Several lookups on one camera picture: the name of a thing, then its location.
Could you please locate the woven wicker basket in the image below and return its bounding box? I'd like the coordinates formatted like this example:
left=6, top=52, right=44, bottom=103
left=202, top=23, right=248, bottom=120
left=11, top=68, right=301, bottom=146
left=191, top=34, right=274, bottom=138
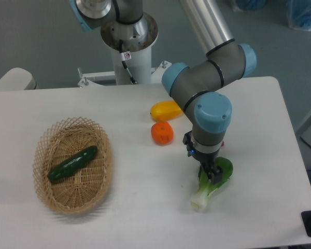
left=33, top=117, right=112, bottom=214

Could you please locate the green bok choy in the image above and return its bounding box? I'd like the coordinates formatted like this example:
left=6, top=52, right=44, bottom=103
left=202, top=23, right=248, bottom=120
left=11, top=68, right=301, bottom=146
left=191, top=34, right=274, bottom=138
left=190, top=157, right=233, bottom=212

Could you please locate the yellow mango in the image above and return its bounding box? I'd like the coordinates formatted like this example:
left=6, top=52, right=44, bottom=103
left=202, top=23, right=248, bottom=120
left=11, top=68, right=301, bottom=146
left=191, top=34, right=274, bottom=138
left=150, top=101, right=182, bottom=121

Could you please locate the blue plastic bag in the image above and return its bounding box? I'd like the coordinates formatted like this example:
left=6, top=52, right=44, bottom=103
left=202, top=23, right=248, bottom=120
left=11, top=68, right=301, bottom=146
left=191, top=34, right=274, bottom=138
left=286, top=0, right=311, bottom=31

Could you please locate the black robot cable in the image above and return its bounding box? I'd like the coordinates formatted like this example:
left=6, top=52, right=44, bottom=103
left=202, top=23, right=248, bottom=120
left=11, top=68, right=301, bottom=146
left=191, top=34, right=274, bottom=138
left=118, top=38, right=138, bottom=85

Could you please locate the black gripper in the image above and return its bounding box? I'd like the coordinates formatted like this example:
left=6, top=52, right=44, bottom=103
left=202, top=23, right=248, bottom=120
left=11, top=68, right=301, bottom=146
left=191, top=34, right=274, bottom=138
left=182, top=131, right=223, bottom=184

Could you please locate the orange tangerine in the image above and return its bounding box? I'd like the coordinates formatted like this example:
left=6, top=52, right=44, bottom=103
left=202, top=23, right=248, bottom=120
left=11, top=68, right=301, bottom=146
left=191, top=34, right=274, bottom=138
left=151, top=121, right=174, bottom=145

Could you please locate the dark green cucumber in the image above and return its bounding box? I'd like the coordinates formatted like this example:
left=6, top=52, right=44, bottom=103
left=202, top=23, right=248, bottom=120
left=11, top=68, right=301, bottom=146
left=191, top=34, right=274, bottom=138
left=47, top=145, right=98, bottom=182

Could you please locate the white chair armrest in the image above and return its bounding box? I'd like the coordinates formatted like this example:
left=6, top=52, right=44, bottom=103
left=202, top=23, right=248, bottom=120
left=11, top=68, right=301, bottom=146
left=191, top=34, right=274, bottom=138
left=0, top=67, right=39, bottom=92

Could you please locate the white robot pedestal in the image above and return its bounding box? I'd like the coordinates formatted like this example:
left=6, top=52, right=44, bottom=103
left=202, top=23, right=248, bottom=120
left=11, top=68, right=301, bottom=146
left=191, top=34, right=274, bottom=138
left=78, top=12, right=172, bottom=87

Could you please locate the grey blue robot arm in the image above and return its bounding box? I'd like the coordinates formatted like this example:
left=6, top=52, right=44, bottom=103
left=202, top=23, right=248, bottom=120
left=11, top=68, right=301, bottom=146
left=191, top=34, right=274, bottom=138
left=69, top=1, right=257, bottom=184

